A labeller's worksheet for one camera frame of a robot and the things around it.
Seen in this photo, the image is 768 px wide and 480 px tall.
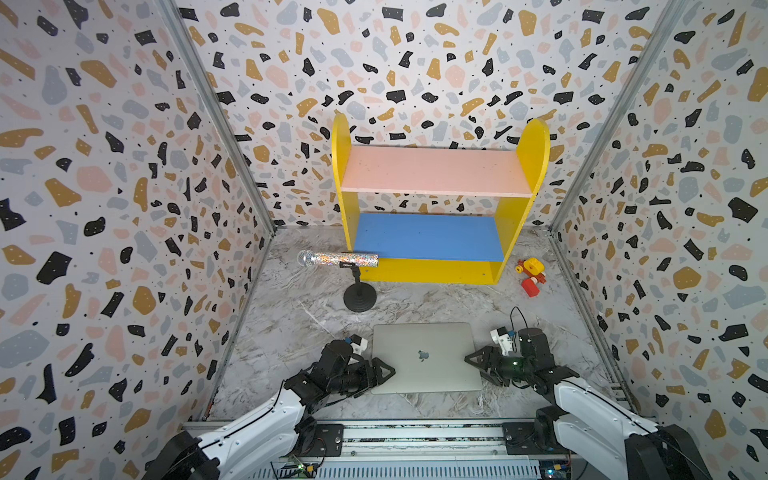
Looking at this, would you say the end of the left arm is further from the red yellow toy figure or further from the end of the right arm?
the red yellow toy figure

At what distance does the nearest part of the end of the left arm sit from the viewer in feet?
2.34

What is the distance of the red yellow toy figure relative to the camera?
1.05 m

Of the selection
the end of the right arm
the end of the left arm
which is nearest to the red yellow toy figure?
the end of the right arm
